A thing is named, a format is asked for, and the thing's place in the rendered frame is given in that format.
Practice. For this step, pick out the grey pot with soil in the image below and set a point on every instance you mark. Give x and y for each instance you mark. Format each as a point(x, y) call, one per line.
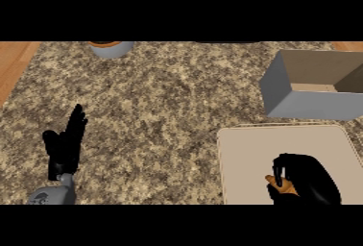
point(112, 48)

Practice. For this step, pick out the grey cardboard box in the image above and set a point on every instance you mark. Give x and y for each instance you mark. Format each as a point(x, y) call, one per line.
point(308, 86)

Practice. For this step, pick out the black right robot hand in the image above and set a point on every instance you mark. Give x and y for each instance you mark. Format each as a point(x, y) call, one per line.
point(312, 179)

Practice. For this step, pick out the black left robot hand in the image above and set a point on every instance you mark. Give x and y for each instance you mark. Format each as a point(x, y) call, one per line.
point(70, 141)

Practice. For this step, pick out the golden brown croissant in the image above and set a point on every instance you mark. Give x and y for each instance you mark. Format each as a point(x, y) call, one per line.
point(283, 185)

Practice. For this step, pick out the beige rectangular tray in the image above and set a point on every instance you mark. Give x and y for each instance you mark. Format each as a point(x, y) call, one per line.
point(265, 153)

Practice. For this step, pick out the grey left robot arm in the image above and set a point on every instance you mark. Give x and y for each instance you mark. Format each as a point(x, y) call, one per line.
point(58, 192)

